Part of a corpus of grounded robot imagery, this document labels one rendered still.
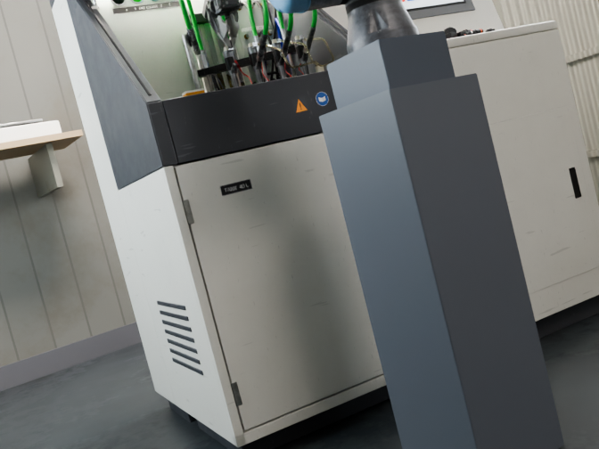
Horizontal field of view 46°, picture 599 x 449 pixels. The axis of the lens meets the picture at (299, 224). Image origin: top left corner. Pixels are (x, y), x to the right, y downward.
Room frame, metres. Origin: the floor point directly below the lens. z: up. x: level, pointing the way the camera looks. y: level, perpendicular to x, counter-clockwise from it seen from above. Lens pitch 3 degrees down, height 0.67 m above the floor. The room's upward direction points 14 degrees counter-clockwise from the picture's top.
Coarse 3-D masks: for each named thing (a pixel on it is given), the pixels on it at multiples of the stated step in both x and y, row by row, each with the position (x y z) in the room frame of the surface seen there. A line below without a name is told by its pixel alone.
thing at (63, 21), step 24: (72, 24) 2.23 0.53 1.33; (72, 48) 2.32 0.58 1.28; (72, 72) 2.42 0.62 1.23; (96, 120) 2.26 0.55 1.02; (96, 144) 2.35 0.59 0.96; (96, 168) 2.45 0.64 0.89; (120, 216) 2.28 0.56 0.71; (120, 240) 2.38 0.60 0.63; (144, 312) 2.31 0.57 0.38; (144, 336) 2.41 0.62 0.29; (168, 384) 2.25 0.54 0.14
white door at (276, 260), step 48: (288, 144) 1.85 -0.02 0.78; (192, 192) 1.73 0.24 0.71; (240, 192) 1.78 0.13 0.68; (288, 192) 1.83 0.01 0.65; (336, 192) 1.89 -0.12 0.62; (240, 240) 1.77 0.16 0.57; (288, 240) 1.82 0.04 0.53; (336, 240) 1.88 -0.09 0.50; (240, 288) 1.75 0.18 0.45; (288, 288) 1.81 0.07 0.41; (336, 288) 1.86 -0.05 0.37; (240, 336) 1.74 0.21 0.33; (288, 336) 1.79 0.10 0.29; (336, 336) 1.85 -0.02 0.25; (240, 384) 1.72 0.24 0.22; (288, 384) 1.78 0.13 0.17; (336, 384) 1.83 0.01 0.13
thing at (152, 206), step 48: (144, 192) 1.92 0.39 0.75; (144, 240) 2.06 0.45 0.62; (192, 240) 1.71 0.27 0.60; (144, 288) 2.22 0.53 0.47; (192, 288) 1.73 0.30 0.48; (192, 336) 1.84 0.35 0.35; (192, 384) 1.97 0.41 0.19; (384, 384) 1.89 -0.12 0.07; (240, 432) 1.71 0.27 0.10; (288, 432) 1.84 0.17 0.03
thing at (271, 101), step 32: (192, 96) 1.75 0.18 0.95; (224, 96) 1.79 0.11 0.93; (256, 96) 1.83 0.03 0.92; (288, 96) 1.86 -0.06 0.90; (192, 128) 1.74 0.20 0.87; (224, 128) 1.78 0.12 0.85; (256, 128) 1.82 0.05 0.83; (288, 128) 1.85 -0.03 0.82; (320, 128) 1.89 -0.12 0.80; (192, 160) 1.74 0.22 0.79
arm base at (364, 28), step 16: (368, 0) 1.41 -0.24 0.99; (384, 0) 1.41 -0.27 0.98; (400, 0) 1.44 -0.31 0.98; (352, 16) 1.44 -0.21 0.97; (368, 16) 1.41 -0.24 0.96; (384, 16) 1.40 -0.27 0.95; (400, 16) 1.41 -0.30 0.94; (352, 32) 1.43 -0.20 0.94; (368, 32) 1.40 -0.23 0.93; (384, 32) 1.39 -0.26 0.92; (400, 32) 1.40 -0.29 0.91; (416, 32) 1.43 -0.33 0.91; (352, 48) 1.43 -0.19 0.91
